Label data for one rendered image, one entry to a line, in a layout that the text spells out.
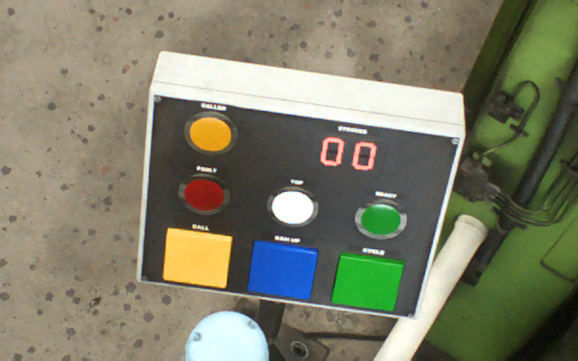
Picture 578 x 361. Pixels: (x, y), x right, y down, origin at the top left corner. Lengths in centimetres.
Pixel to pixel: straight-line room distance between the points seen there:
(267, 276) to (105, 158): 118
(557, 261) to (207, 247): 65
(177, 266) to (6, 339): 107
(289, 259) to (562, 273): 61
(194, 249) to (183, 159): 13
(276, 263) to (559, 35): 41
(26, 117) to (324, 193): 135
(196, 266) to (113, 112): 121
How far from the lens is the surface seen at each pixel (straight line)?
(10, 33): 279
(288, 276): 150
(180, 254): 150
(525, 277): 205
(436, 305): 191
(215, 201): 145
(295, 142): 139
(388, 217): 144
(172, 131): 140
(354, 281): 150
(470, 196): 182
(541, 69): 154
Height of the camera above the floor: 244
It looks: 68 degrees down
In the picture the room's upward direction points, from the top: 11 degrees clockwise
